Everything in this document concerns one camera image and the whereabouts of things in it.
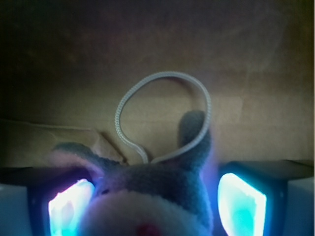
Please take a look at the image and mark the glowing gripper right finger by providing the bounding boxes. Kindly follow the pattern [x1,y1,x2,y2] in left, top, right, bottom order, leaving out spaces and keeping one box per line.
[217,161,315,236]

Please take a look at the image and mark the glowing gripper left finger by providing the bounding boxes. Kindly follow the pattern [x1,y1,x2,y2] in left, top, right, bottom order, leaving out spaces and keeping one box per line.
[0,167,95,236]

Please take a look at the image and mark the brown paper bag bin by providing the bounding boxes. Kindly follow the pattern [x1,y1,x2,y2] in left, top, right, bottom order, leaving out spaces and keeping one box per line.
[0,0,315,166]

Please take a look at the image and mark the gray plush donkey toy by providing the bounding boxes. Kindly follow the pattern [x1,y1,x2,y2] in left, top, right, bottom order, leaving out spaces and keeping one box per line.
[49,71,213,236]

